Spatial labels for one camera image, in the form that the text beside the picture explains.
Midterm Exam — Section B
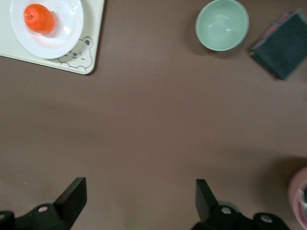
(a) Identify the dark grey folded cloth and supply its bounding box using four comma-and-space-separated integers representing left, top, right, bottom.
249, 9, 307, 81

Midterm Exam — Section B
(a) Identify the orange fruit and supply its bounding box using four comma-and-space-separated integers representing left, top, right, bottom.
23, 3, 55, 34

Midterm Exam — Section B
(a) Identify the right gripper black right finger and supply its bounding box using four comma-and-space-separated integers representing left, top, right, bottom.
191, 179, 288, 230

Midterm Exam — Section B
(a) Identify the cream bear print tray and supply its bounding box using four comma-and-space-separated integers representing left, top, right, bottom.
0, 0, 106, 75

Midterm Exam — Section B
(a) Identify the pink bowl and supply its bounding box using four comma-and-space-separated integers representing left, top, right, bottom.
287, 166, 307, 230

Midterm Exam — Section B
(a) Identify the white round plate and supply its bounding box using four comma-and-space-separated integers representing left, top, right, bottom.
11, 0, 84, 60

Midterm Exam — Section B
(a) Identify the light green bowl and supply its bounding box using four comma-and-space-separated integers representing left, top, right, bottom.
195, 0, 249, 52

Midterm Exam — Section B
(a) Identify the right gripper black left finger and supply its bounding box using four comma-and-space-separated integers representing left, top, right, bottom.
0, 177, 87, 230

